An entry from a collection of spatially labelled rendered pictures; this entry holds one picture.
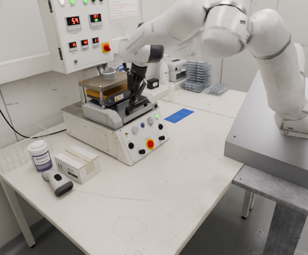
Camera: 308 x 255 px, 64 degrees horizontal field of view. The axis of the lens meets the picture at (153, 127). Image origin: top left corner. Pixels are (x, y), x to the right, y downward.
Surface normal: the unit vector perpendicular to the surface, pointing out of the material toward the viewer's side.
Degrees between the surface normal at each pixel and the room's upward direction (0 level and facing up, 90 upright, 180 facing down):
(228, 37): 71
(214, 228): 0
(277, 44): 104
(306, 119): 77
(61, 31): 90
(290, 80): 91
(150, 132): 65
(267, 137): 44
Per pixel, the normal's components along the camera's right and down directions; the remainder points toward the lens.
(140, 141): 0.69, -0.12
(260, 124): -0.50, -0.37
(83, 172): 0.78, 0.25
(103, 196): -0.04, -0.88
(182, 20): -0.61, 0.63
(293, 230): -0.62, 0.40
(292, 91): 0.10, 0.22
